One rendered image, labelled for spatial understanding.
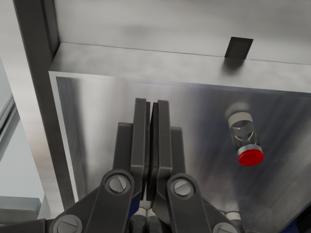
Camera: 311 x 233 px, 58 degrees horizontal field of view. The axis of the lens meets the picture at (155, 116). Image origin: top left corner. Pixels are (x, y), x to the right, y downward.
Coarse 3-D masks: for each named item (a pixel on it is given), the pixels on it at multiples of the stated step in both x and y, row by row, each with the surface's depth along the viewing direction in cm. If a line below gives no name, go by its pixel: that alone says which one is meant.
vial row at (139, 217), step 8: (136, 216) 38; (144, 216) 38; (152, 216) 38; (232, 216) 39; (240, 216) 40; (136, 224) 37; (144, 224) 37; (152, 224) 37; (240, 224) 39; (136, 232) 36; (144, 232) 37; (152, 232) 37
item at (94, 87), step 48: (96, 48) 21; (96, 96) 24; (144, 96) 24; (192, 96) 24; (240, 96) 24; (288, 96) 24; (96, 144) 29; (192, 144) 29; (288, 144) 29; (144, 192) 36; (240, 192) 36; (288, 192) 35
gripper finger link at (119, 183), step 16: (112, 176) 10; (128, 176) 10; (112, 192) 10; (128, 192) 10; (96, 208) 9; (112, 208) 9; (128, 208) 9; (96, 224) 9; (112, 224) 9; (128, 224) 11
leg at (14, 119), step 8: (8, 104) 73; (0, 112) 72; (8, 112) 71; (16, 112) 72; (0, 120) 69; (8, 120) 70; (16, 120) 72; (0, 128) 67; (8, 128) 69; (0, 136) 66; (8, 136) 68; (0, 144) 65; (8, 144) 68; (0, 152) 64; (0, 160) 64
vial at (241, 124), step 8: (240, 112) 25; (232, 120) 25; (240, 120) 25; (248, 120) 25; (232, 128) 25; (240, 128) 24; (248, 128) 24; (232, 136) 25; (240, 136) 24; (248, 136) 23; (256, 136) 24; (240, 144) 23; (248, 144) 23; (256, 144) 23; (240, 152) 23
